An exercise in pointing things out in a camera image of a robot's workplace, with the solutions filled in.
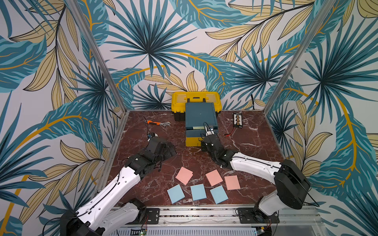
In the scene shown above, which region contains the pink sticky note left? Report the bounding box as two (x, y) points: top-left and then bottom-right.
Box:
(175, 167), (193, 185)

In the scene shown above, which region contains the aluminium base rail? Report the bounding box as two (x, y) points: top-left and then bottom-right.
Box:
(69, 205), (325, 236)

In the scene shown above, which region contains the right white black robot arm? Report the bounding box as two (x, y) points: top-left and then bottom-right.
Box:
(201, 134), (311, 217)

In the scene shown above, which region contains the pink sticky note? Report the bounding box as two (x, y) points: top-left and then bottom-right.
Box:
(224, 176), (241, 191)
(206, 170), (223, 186)
(175, 167), (193, 185)

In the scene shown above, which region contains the orange adjustable wrench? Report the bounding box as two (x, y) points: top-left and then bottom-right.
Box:
(147, 120), (171, 127)

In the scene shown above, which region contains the blue sticky note right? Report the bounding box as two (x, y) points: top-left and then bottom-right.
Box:
(210, 185), (228, 204)

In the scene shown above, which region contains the teal yellow drawer cabinet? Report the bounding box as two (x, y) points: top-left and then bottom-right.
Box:
(185, 102), (219, 147)

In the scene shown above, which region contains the blue sticky note middle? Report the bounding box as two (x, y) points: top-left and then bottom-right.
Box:
(191, 184), (207, 201)

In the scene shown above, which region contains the blue sticky note left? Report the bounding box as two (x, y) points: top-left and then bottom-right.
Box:
(167, 184), (185, 204)

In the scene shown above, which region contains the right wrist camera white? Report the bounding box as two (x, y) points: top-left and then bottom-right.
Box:
(205, 126), (214, 136)

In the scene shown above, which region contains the black battery holder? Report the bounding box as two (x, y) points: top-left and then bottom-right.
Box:
(233, 113), (243, 128)

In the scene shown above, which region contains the yellow black toolbox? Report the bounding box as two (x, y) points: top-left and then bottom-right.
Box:
(171, 91), (222, 122)

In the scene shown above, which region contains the pink sticky note middle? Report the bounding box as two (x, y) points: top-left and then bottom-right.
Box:
(206, 170), (223, 186)

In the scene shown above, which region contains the blue sticky note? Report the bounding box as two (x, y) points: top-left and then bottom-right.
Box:
(210, 185), (228, 204)
(191, 184), (207, 201)
(167, 184), (185, 204)

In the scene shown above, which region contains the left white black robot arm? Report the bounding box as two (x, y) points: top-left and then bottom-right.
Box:
(60, 137), (177, 236)

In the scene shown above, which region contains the pink sticky note right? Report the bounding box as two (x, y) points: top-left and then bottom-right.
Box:
(224, 176), (241, 191)

